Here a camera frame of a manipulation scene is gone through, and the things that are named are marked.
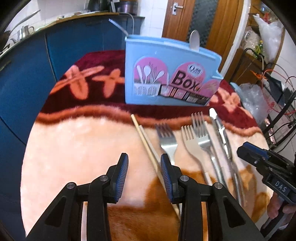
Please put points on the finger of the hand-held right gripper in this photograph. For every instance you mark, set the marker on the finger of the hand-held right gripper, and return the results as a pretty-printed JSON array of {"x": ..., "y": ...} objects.
[
  {"x": 255, "y": 150},
  {"x": 251, "y": 160}
]

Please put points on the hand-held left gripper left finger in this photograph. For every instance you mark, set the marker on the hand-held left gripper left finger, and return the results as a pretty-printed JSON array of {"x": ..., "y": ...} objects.
[{"x": 120, "y": 176}]

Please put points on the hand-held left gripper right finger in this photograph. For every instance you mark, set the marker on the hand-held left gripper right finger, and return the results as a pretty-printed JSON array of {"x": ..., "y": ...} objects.
[{"x": 167, "y": 176}]

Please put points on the broad steel fork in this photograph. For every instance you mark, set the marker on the broad steel fork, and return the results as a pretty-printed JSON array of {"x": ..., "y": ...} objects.
[{"x": 167, "y": 141}]

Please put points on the wooden chopstick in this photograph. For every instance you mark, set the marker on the wooden chopstick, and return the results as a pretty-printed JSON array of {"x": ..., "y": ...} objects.
[
  {"x": 149, "y": 141},
  {"x": 148, "y": 146}
]

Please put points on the white plastic fork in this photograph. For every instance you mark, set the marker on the white plastic fork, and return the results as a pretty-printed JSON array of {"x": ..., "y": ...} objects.
[{"x": 192, "y": 146}]

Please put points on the shiny steel fork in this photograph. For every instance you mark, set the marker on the shiny steel fork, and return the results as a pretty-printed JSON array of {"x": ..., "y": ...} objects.
[{"x": 203, "y": 139}]

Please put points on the light blue utensil box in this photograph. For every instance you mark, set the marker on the light blue utensil box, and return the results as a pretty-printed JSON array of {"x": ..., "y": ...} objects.
[{"x": 161, "y": 58}]

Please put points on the person's right hand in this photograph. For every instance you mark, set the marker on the person's right hand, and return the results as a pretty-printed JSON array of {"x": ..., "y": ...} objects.
[{"x": 274, "y": 206}]

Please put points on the red and peach printed blanket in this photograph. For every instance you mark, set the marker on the red and peach printed blanket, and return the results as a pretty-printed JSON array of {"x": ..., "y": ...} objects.
[{"x": 81, "y": 143}]

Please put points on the black metal rack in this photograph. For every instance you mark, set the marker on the black metal rack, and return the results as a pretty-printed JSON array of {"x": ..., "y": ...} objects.
[{"x": 285, "y": 109}]

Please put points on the clear plastic bag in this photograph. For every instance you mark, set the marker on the clear plastic bag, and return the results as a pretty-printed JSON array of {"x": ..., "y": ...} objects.
[{"x": 253, "y": 97}]

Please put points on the light blue lid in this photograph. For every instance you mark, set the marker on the light blue lid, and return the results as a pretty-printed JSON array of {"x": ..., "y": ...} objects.
[{"x": 235, "y": 89}]

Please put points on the white plastic bag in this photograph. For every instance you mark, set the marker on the white plastic bag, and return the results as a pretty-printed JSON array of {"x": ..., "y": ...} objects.
[{"x": 270, "y": 32}]

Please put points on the grey spoon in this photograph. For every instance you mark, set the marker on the grey spoon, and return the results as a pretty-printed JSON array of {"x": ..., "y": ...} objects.
[{"x": 195, "y": 40}]

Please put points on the blue cabinet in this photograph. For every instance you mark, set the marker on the blue cabinet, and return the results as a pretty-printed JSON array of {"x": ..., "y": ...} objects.
[{"x": 23, "y": 92}]

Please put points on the wooden door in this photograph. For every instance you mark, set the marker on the wooden door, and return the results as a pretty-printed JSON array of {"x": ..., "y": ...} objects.
[{"x": 229, "y": 23}]

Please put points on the dark cooking pot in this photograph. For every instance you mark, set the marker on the dark cooking pot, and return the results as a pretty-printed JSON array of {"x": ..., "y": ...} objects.
[{"x": 126, "y": 6}]

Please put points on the dark kitchen appliance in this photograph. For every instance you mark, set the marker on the dark kitchen appliance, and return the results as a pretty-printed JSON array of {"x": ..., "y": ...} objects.
[{"x": 97, "y": 5}]

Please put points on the steel teapot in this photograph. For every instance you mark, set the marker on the steel teapot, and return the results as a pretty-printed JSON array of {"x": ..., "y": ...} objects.
[{"x": 23, "y": 32}]

